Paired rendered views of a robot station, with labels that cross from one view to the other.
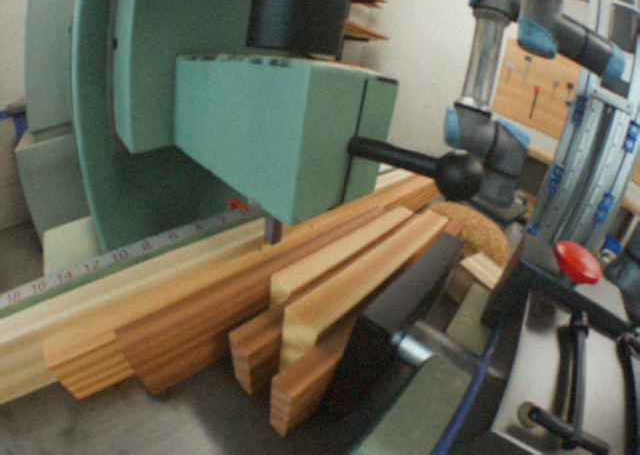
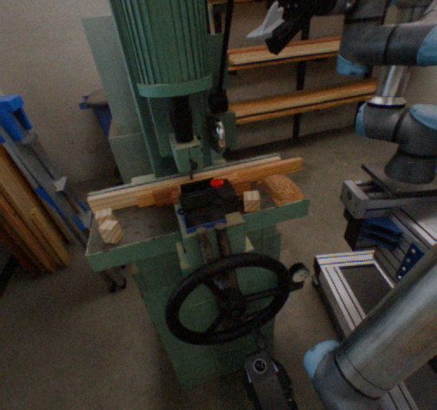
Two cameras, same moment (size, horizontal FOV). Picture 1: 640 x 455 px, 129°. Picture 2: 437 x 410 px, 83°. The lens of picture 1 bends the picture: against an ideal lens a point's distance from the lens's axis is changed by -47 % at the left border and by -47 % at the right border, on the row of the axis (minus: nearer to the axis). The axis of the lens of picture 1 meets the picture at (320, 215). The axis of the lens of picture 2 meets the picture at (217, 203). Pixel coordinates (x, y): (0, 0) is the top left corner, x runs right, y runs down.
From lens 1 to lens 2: 0.58 m
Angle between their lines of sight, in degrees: 33
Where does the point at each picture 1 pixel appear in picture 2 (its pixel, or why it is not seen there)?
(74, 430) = (135, 211)
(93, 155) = (153, 153)
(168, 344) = (161, 193)
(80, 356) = (143, 195)
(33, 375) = (129, 201)
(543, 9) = (345, 41)
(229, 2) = not seen: hidden behind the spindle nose
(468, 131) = (370, 124)
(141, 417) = (152, 210)
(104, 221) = (157, 173)
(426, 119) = not seen: outside the picture
